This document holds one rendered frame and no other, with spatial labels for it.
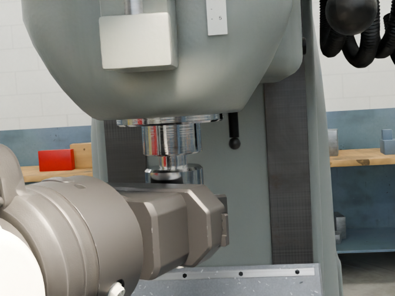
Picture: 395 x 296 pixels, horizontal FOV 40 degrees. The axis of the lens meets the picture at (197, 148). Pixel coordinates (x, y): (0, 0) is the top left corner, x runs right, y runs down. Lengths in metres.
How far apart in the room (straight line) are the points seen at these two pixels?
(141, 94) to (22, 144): 4.68
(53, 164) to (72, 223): 4.03
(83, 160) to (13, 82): 1.10
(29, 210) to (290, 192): 0.57
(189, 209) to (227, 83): 0.09
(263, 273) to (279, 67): 0.38
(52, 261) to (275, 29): 0.21
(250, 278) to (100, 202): 0.54
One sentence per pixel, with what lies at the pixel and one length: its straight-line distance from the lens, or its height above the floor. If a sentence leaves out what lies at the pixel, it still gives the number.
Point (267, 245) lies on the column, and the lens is 0.83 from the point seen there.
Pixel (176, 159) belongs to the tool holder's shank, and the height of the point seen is 1.28.
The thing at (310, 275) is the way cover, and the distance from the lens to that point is 0.84.
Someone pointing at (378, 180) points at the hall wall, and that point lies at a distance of 4.80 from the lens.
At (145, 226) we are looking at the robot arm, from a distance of 0.35.
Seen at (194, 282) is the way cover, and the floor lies 1.05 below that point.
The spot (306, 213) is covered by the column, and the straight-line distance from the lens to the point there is 0.82.
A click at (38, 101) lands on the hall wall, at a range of 4.96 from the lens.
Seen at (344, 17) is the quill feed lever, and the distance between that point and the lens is 0.33.
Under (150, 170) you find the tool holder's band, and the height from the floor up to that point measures 1.27.
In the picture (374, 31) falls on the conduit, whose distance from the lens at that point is 0.66.
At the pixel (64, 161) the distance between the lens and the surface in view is 4.29.
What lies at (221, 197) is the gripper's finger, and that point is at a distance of 0.45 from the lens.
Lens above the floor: 1.32
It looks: 4 degrees down
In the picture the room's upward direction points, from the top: 3 degrees counter-clockwise
